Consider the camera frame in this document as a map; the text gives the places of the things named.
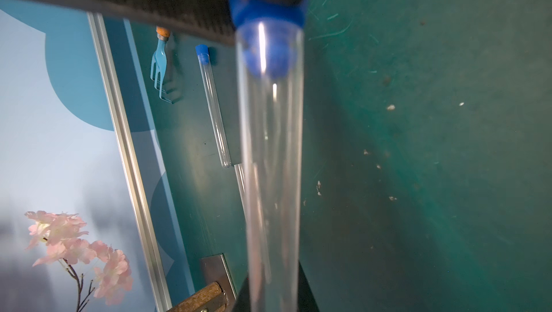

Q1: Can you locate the clear test tube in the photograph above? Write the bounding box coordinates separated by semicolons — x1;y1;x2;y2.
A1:
234;164;247;217
198;59;231;168

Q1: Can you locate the pink cherry blossom tree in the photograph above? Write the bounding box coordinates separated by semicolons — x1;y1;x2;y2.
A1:
24;211;134;311

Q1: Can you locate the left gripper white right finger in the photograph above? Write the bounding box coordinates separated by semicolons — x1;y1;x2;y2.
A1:
297;264;320;312

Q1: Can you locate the clear test tube diagonal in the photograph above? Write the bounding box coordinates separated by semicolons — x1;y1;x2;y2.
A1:
237;34;304;311

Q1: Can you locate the blue toy garden fork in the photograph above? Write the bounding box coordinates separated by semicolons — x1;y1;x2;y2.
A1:
150;26;173;104

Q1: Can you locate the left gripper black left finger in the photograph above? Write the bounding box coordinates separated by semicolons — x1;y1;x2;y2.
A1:
231;276;251;312

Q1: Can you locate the aluminium frame rail back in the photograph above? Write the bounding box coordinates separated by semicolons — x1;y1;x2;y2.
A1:
86;12;173;311

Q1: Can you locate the blue stopper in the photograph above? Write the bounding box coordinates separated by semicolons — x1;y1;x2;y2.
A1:
229;0;307;79
195;44;210;65

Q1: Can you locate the dark tree base plate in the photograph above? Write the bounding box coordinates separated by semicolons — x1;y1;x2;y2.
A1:
168;254;237;312

